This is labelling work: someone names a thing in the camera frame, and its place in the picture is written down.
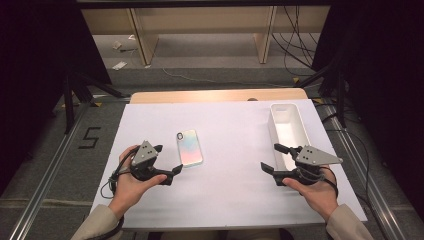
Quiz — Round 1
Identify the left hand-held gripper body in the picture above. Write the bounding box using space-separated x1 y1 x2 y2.
129 139 160 183

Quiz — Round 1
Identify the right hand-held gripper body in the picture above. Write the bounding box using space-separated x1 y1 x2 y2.
289 144 344 187

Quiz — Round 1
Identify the white plastic bin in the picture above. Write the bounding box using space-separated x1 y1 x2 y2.
267 102 313 172

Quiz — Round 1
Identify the phone with iridescent case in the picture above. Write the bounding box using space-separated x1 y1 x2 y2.
175 129 205 169

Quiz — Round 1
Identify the person's left hand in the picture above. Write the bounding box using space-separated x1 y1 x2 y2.
107 144 168 220

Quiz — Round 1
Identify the person's right hand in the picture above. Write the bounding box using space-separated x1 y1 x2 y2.
282 164 340 223

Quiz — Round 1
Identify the black metal stand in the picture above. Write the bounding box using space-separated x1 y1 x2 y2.
62 70 127 135
295 62 348 130

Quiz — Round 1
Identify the light wooden table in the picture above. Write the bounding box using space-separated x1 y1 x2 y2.
129 87 310 105

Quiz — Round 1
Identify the dark curtain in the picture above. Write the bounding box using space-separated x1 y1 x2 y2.
0 0 113 196
311 0 424 219

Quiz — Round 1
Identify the light wooden desk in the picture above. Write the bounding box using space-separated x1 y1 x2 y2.
80 5 332 66

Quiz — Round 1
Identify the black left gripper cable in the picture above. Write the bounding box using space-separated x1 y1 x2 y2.
85 146 140 240

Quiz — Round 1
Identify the thin black floor cable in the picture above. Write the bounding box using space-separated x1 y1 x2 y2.
312 99 373 208

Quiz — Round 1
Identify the thin grey wire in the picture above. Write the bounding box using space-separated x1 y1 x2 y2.
99 179 118 201

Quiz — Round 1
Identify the aluminium floor rail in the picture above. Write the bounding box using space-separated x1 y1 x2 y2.
320 97 407 240
7 100 94 240

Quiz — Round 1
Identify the pale floor cable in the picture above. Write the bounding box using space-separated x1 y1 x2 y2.
162 67 295 89

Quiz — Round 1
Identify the bundle of black floor cables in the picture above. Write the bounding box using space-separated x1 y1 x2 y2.
270 4 322 78

